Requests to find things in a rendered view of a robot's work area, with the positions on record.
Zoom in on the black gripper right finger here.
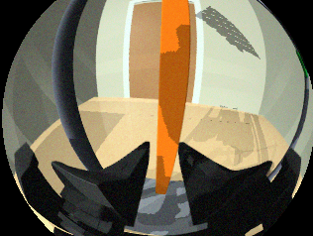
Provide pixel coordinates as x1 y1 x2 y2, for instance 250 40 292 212
178 142 273 226

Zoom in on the orange handle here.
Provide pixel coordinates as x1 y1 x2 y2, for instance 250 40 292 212
156 0 191 194

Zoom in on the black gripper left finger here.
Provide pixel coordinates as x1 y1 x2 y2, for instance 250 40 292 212
52 142 150 227

